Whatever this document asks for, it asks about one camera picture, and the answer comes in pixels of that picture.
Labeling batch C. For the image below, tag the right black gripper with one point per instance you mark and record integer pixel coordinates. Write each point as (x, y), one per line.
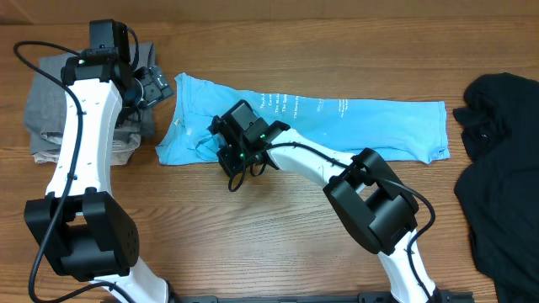
(231, 167)

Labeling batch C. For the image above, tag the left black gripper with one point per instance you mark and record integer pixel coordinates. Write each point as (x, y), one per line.
(157, 86)

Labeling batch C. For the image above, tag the light blue t-shirt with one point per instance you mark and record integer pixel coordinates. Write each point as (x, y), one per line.
(397, 130)

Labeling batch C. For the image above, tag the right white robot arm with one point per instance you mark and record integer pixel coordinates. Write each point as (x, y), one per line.
(363, 190)

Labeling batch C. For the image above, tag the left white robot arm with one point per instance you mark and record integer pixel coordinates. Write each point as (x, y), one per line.
(81, 230)

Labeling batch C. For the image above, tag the folded grey trousers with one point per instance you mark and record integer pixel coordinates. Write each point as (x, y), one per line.
(44, 119)

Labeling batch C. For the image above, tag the black garment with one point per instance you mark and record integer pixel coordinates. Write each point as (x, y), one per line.
(498, 191)

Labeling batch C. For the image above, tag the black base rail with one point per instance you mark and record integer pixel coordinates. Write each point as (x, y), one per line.
(441, 296)

